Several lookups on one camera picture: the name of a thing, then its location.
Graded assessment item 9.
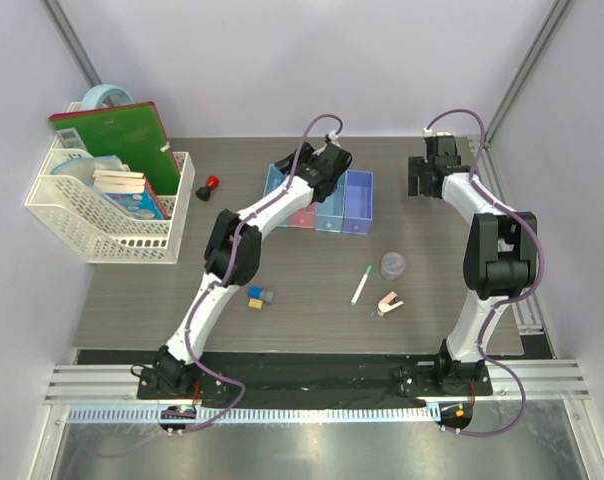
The pink drawer box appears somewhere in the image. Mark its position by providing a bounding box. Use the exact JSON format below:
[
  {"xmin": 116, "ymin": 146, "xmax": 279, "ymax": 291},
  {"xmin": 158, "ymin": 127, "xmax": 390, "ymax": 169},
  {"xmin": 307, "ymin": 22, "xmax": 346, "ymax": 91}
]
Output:
[{"xmin": 289, "ymin": 203, "xmax": 317, "ymax": 229}]

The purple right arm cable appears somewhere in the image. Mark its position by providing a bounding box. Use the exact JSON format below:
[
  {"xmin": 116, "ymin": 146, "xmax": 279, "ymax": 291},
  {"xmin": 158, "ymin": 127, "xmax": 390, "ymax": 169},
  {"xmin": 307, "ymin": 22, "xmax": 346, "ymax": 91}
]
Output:
[{"xmin": 424, "ymin": 108, "xmax": 547, "ymax": 437}]

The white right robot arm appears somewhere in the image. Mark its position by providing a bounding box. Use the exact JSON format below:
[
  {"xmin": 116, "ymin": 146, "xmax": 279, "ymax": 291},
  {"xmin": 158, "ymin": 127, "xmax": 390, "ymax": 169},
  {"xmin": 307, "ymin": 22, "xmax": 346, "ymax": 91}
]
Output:
[{"xmin": 398, "ymin": 130, "xmax": 538, "ymax": 398}]

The light blue drawer box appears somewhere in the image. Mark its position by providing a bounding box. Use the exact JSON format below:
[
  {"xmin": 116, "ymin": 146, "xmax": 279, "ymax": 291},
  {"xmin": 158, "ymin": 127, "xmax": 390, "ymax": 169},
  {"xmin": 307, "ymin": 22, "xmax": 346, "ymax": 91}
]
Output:
[{"xmin": 263, "ymin": 164, "xmax": 286, "ymax": 197}]

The clear blue plastic pouch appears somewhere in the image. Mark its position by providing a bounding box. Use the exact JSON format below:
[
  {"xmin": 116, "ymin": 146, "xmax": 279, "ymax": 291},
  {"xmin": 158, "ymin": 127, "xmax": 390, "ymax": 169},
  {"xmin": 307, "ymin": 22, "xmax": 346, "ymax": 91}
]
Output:
[{"xmin": 51, "ymin": 156, "xmax": 130, "ymax": 190}]

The light blue tape roll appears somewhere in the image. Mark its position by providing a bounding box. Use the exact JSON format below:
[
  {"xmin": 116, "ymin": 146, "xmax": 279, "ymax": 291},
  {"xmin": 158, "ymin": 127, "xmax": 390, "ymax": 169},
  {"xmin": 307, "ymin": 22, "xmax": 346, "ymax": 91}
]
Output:
[{"xmin": 80, "ymin": 84, "xmax": 134, "ymax": 110}]

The white mesh file organizer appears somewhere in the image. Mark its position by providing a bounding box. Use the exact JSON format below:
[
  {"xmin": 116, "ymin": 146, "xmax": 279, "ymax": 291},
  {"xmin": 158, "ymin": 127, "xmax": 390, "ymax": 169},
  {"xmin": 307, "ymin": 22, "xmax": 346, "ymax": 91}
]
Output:
[{"xmin": 25, "ymin": 122, "xmax": 195, "ymax": 264}]

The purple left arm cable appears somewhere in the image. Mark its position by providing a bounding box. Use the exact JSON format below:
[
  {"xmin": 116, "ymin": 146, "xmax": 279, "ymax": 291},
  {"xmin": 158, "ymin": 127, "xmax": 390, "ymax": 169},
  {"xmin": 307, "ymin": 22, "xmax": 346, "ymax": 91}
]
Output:
[{"xmin": 181, "ymin": 114, "xmax": 344, "ymax": 434}]

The red black stamp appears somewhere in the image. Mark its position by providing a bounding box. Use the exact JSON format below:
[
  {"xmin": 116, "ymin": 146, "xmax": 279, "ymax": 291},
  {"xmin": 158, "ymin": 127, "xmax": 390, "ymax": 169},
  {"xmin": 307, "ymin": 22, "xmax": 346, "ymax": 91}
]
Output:
[{"xmin": 195, "ymin": 175, "xmax": 220, "ymax": 201}]

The white slotted cable duct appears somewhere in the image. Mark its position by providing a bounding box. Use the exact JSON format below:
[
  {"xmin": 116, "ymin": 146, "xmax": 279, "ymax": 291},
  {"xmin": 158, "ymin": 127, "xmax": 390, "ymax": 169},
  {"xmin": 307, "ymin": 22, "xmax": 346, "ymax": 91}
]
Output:
[{"xmin": 67, "ymin": 404, "xmax": 440, "ymax": 425}]

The green white marker pen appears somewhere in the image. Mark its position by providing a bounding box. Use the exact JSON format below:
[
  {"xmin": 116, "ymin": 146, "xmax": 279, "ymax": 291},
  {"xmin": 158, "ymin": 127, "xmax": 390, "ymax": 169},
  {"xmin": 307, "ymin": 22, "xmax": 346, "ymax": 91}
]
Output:
[{"xmin": 350, "ymin": 265, "xmax": 373, "ymax": 306}]

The purple drawer box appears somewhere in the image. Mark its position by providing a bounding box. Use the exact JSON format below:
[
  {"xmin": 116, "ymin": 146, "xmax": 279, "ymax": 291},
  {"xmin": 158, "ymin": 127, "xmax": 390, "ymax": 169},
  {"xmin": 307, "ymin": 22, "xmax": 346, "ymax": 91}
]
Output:
[{"xmin": 342, "ymin": 170, "xmax": 374, "ymax": 235}]

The stack of notebooks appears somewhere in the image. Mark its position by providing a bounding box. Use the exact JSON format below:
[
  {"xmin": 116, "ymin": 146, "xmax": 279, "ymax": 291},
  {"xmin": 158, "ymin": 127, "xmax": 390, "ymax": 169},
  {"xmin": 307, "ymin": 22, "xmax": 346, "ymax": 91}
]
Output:
[{"xmin": 93, "ymin": 170, "xmax": 147, "ymax": 194}]

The blue grey pencil sharpener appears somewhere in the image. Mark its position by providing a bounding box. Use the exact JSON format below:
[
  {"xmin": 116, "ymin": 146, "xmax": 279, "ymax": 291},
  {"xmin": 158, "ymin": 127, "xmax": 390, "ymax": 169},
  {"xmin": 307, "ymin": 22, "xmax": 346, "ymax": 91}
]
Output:
[{"xmin": 248, "ymin": 286, "xmax": 274, "ymax": 304}]

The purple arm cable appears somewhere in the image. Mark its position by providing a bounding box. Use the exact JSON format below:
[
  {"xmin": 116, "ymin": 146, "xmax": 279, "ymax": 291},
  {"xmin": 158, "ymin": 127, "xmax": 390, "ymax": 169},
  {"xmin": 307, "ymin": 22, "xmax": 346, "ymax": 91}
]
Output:
[
  {"xmin": 424, "ymin": 108, "xmax": 547, "ymax": 437},
  {"xmin": 181, "ymin": 114, "xmax": 344, "ymax": 434}
]

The clear paperclip jar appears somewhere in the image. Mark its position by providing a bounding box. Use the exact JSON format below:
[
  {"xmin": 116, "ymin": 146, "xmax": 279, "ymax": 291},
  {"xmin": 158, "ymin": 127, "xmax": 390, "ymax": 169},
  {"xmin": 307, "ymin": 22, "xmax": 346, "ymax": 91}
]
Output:
[{"xmin": 380, "ymin": 252, "xmax": 406, "ymax": 281}]

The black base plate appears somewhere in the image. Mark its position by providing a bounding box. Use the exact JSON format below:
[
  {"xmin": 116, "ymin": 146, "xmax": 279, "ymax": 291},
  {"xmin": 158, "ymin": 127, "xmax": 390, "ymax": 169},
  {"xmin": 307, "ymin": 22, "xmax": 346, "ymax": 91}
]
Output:
[{"xmin": 76, "ymin": 349, "xmax": 494, "ymax": 409}]

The green folder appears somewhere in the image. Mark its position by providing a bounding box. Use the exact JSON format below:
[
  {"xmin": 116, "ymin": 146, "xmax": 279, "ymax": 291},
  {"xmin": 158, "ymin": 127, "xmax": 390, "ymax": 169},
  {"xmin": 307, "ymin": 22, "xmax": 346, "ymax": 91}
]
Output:
[{"xmin": 49, "ymin": 102, "xmax": 180, "ymax": 195}]

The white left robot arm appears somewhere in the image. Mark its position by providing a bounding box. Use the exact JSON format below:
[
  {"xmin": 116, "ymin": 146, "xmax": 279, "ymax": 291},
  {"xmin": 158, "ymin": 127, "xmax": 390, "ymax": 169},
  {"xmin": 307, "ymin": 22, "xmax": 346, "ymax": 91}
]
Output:
[{"xmin": 134, "ymin": 142, "xmax": 352, "ymax": 400}]

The pink staple remover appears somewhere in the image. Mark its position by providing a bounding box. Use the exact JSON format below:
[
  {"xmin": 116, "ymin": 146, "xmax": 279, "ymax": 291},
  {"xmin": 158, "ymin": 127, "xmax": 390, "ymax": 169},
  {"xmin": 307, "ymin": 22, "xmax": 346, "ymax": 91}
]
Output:
[{"xmin": 376, "ymin": 291, "xmax": 404, "ymax": 317}]

